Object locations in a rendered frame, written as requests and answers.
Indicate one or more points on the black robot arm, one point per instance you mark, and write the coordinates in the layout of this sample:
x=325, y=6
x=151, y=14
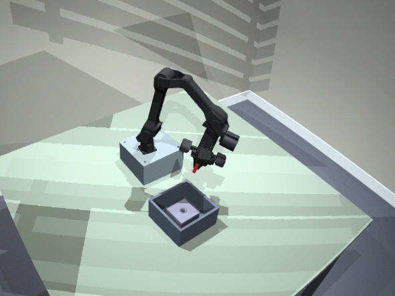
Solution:
x=216, y=118

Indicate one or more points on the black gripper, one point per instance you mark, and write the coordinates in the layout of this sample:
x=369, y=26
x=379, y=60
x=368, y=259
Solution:
x=186, y=145

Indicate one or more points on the red peg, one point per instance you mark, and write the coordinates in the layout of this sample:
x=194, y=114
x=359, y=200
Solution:
x=195, y=168

